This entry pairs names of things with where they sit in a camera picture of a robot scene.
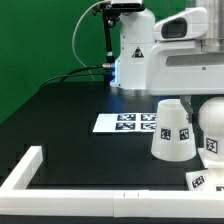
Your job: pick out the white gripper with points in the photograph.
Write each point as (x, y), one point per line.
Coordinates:
(188, 57)

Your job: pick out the white light bulb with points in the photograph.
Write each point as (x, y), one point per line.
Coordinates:
(211, 122)

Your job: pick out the white lamp shade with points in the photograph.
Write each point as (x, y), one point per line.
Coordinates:
(173, 139)

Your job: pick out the white lamp base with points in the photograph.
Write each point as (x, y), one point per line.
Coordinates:
(211, 178)

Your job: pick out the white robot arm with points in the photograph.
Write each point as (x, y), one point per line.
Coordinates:
(181, 55)

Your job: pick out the white marker sheet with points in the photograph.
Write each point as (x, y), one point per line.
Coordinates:
(125, 122)

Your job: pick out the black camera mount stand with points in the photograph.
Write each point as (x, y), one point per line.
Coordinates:
(110, 36)

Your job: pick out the white frame wall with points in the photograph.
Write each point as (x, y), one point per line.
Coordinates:
(16, 198)

